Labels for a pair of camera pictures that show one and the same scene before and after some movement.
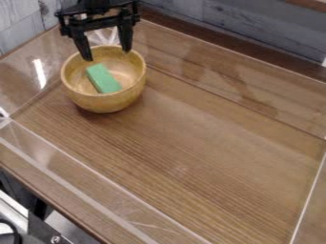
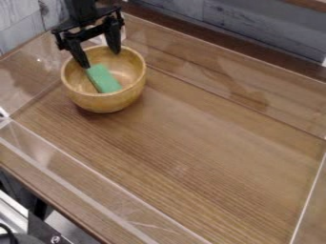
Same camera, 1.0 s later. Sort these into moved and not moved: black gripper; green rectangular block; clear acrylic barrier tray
Moved: black gripper
Not moved: clear acrylic barrier tray; green rectangular block
